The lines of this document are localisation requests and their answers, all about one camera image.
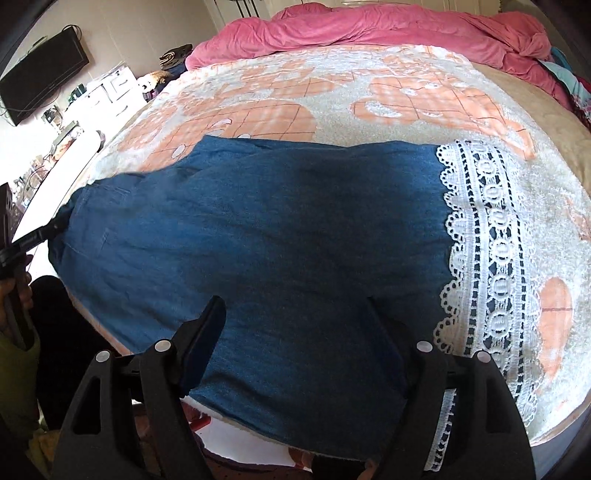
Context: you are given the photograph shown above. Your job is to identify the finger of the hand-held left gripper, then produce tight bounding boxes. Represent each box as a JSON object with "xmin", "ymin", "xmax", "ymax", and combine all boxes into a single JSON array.
[{"xmin": 11, "ymin": 216, "xmax": 66, "ymax": 254}]

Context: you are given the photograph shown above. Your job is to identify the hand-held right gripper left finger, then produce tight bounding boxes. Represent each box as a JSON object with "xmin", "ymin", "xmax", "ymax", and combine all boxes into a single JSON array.
[{"xmin": 50, "ymin": 294, "xmax": 228, "ymax": 480}]

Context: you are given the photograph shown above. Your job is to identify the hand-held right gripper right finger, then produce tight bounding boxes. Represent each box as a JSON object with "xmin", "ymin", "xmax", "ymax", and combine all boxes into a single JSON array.
[{"xmin": 405, "ymin": 340, "xmax": 537, "ymax": 480}]

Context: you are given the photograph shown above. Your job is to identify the blue denim jeans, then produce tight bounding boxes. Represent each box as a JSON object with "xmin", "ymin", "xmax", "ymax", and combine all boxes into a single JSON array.
[{"xmin": 46, "ymin": 134, "xmax": 542, "ymax": 477}]

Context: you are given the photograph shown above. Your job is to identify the person's left forearm green sleeve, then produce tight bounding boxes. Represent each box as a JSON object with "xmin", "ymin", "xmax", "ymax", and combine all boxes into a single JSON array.
[{"xmin": 0, "ymin": 330, "xmax": 43, "ymax": 437}]

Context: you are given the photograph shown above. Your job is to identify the person's left hand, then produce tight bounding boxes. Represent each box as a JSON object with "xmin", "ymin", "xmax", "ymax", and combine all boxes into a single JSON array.
[{"xmin": 0, "ymin": 272, "xmax": 34, "ymax": 340}]

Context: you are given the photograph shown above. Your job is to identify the white table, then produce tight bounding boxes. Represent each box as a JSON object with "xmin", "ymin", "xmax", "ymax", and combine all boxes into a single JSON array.
[{"xmin": 11, "ymin": 128, "xmax": 106, "ymax": 243}]

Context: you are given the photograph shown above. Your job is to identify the person's dark clothed leg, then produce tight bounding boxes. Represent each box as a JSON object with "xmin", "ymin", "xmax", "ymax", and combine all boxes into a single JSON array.
[{"xmin": 28, "ymin": 275, "xmax": 139, "ymax": 432}]

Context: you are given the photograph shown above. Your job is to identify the black flat television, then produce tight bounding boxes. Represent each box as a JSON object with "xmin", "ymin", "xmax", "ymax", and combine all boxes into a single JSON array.
[{"xmin": 0, "ymin": 28, "xmax": 90, "ymax": 127}]

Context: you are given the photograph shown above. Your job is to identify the white drawer cabinet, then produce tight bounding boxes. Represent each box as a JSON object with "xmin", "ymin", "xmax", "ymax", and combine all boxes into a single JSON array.
[{"xmin": 85, "ymin": 69, "xmax": 140, "ymax": 121}]

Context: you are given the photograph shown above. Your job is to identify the plush toy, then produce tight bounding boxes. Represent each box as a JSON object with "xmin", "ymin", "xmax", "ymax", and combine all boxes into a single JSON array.
[{"xmin": 137, "ymin": 71, "xmax": 170, "ymax": 94}]

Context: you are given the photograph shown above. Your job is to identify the dark folded clothes pile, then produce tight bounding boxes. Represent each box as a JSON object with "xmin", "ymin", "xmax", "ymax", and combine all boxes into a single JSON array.
[{"xmin": 159, "ymin": 44, "xmax": 193, "ymax": 71}]

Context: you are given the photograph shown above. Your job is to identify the white and orange printed blanket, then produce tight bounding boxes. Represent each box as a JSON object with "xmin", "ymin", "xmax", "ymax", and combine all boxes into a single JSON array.
[{"xmin": 90, "ymin": 44, "xmax": 591, "ymax": 445}]

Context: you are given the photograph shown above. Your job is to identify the beige bed sheet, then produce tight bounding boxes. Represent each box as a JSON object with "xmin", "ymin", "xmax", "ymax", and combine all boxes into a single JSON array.
[{"xmin": 471, "ymin": 60, "xmax": 591, "ymax": 195}]

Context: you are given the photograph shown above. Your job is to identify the floral colourful cloth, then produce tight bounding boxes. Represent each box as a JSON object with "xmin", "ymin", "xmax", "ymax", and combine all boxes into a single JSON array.
[{"xmin": 538, "ymin": 46, "xmax": 591, "ymax": 133}]

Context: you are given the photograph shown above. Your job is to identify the pink duvet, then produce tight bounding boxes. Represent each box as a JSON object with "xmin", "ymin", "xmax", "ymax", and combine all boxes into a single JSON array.
[{"xmin": 185, "ymin": 2, "xmax": 574, "ymax": 112}]

